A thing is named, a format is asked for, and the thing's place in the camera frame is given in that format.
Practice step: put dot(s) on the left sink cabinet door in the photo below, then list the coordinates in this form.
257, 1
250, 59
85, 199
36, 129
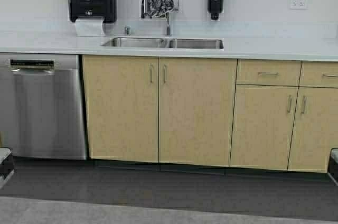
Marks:
122, 107

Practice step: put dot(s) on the right sink cabinet door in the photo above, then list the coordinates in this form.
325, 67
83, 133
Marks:
196, 99

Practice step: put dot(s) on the black white patterned cloth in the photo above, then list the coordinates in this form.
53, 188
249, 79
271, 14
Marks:
157, 8

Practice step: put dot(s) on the white paper towel sheet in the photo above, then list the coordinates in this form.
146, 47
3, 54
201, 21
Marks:
90, 26

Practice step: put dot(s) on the stainless steel dishwasher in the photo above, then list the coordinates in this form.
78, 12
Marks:
42, 113

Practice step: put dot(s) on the small chrome counter button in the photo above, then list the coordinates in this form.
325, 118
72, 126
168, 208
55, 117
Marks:
127, 30

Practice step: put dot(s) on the robot base right corner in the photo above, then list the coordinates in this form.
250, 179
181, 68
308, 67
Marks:
332, 165

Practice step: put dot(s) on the wooden drawer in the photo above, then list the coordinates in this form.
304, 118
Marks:
318, 74
268, 72

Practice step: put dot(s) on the lower wooden cabinet door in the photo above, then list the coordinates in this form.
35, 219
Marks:
262, 126

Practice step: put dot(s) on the stainless steel double sink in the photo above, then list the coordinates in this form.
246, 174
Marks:
177, 43

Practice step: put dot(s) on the far right cabinet door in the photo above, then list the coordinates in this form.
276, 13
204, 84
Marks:
315, 130

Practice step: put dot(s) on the white wall power outlet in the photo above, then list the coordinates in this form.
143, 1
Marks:
298, 4

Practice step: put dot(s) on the robot base left corner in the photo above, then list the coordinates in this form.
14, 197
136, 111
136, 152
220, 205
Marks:
7, 165

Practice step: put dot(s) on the sink cabinet door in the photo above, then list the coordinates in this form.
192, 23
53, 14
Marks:
122, 107
196, 99

